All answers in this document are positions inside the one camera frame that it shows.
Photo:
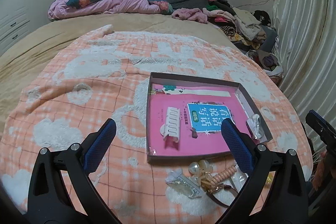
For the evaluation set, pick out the orange plaid cloud blanket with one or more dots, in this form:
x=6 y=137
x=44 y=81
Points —
x=104 y=74

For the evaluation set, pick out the pink and floral quilt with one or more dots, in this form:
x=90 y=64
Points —
x=64 y=9

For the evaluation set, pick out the white comb hair clip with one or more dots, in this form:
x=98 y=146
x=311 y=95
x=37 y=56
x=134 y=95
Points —
x=171 y=129

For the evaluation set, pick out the clear bag with silver chain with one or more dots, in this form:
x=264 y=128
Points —
x=184 y=185

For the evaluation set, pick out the red leather strap watch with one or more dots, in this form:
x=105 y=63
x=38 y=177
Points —
x=223 y=195

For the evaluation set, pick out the pink workbook with blue label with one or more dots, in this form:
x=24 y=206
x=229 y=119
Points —
x=203 y=108

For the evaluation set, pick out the cream striped curtain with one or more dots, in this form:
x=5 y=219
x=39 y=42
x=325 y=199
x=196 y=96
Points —
x=306 y=50

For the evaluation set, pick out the tan bed sheet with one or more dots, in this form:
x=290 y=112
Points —
x=21 y=63

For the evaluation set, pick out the pearl claw hair clip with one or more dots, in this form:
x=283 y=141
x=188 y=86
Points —
x=201 y=171

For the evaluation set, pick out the pile of clothes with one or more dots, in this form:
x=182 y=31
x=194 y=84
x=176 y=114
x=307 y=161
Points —
x=251 y=32

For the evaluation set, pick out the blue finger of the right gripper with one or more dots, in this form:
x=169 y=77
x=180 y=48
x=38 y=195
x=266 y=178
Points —
x=325 y=131

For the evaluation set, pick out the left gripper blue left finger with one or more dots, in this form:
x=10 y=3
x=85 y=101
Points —
x=60 y=188

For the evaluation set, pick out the white earring card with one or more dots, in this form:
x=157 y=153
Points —
x=255 y=128

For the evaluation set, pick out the dark shallow cardboard box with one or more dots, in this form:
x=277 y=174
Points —
x=192 y=81

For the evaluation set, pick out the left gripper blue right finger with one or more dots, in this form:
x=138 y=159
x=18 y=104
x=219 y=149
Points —
x=275 y=191

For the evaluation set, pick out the clear plastic jewelry bag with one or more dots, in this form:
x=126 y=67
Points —
x=238 y=180

